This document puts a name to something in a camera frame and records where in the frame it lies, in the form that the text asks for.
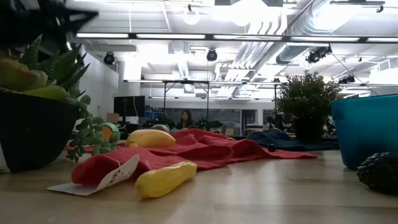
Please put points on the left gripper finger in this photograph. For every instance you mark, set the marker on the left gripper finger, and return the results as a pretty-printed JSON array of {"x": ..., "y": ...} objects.
[{"x": 79, "y": 18}]

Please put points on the green toy cucumber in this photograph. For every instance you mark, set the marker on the green toy cucumber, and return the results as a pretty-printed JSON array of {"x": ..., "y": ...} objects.
[{"x": 113, "y": 133}]

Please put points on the brown toy kiwi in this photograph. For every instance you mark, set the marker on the brown toy kiwi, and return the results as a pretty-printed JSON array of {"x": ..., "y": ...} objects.
[{"x": 160, "y": 127}]

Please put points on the yellow toy banana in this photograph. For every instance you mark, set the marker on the yellow toy banana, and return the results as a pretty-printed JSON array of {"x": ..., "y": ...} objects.
[{"x": 149, "y": 139}]

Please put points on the small dark toy berry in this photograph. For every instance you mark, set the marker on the small dark toy berry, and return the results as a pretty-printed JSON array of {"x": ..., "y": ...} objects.
[{"x": 272, "y": 148}]

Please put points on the dark pine cone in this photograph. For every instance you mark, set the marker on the dark pine cone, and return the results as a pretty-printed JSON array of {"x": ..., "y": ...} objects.
[{"x": 379, "y": 172}]

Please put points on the teal plastic tupperware container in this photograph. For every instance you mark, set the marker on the teal plastic tupperware container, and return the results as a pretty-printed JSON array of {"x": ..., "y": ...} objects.
[{"x": 367, "y": 130}]

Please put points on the overhead light bar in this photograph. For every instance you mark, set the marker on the overhead light bar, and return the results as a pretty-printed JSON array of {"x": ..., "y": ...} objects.
[{"x": 171, "y": 36}]

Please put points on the black computer monitor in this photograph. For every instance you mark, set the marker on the black computer monitor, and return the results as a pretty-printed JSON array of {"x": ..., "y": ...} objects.
[{"x": 129, "y": 105}]

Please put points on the cardboard box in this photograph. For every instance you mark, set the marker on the cardboard box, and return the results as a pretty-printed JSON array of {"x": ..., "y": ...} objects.
[{"x": 112, "y": 118}]

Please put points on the succulent plant in black pot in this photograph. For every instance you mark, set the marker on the succulent plant in black pot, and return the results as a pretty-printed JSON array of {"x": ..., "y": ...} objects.
[{"x": 31, "y": 130}]

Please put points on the white globe ceiling lamp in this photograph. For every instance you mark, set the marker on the white globe ceiling lamp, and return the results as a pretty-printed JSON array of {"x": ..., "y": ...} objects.
[{"x": 191, "y": 17}]

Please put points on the person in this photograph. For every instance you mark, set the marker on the person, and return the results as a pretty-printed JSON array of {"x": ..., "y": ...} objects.
[{"x": 185, "y": 119}]

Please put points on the red cloth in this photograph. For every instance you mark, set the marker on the red cloth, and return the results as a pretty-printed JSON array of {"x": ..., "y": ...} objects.
[{"x": 199, "y": 149}]

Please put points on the yellow toy squash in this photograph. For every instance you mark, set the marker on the yellow toy squash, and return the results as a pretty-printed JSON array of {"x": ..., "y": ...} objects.
[{"x": 161, "y": 180}]

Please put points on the large black ceiling spotlight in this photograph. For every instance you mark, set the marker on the large black ceiling spotlight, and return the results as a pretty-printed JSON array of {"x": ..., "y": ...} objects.
[{"x": 317, "y": 55}]

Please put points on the bushy green potted plant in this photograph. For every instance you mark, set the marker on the bushy green potted plant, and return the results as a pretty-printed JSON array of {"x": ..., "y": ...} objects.
[{"x": 306, "y": 102}]

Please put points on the navy blue cloth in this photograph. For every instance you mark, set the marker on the navy blue cloth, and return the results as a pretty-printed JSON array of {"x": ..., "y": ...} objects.
[{"x": 292, "y": 143}]

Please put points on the black overhead bar fixture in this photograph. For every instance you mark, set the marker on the black overhead bar fixture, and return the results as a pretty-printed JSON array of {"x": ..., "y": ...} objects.
[{"x": 357, "y": 2}]

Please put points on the black background workstation frame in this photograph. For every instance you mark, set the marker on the black background workstation frame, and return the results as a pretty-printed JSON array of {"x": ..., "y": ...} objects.
[{"x": 186, "y": 82}]

